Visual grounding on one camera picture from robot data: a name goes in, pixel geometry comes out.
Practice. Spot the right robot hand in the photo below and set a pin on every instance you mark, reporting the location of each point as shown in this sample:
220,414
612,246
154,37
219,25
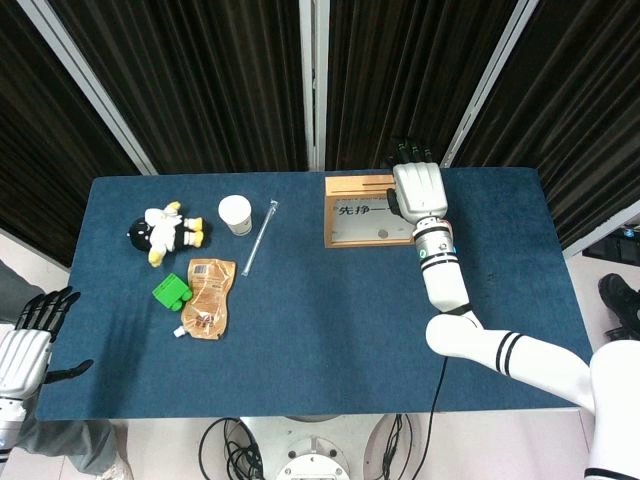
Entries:
420,187

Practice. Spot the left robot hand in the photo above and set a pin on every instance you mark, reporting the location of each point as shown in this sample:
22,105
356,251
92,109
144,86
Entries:
22,355

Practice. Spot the silver coin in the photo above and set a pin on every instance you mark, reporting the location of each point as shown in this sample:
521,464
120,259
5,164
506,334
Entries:
383,233

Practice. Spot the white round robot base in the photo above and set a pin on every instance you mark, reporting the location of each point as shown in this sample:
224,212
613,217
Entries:
312,460

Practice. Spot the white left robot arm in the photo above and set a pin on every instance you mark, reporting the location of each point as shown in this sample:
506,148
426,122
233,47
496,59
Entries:
7,425

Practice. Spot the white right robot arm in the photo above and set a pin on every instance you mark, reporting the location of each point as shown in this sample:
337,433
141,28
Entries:
445,280

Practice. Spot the wooden glass-front coin box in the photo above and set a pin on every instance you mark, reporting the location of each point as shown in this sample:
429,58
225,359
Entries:
350,187

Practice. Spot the grey trousered person leg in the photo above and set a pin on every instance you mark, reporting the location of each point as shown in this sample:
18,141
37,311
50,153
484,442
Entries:
70,445

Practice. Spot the black pleated curtain panel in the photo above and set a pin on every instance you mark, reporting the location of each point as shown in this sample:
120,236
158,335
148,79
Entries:
200,85
575,100
400,65
40,150

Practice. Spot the green toy building block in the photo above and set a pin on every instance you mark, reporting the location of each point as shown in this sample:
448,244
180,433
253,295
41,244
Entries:
167,292

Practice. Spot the clear wrapped drinking straw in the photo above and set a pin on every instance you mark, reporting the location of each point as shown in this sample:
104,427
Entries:
260,237

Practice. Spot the black white plush toy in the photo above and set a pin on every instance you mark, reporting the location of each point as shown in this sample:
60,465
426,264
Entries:
165,235

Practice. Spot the white paper cup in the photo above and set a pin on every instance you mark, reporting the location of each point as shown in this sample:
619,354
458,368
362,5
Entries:
235,212

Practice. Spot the orange spout drink pouch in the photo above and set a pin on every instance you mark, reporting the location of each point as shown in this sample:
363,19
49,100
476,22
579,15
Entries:
207,300

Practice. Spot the blue velvet table cloth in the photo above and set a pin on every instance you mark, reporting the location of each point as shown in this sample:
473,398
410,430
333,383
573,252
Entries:
300,340

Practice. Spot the black equipment box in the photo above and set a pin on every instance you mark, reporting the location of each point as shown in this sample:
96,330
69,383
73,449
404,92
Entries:
615,247

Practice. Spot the black shoe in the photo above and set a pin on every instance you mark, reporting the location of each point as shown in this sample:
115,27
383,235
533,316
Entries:
620,300

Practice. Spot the grey chair base leg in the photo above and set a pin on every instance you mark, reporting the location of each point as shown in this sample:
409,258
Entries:
615,334

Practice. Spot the grey partition frame post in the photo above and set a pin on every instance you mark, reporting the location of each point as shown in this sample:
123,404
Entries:
89,85
600,231
491,75
307,75

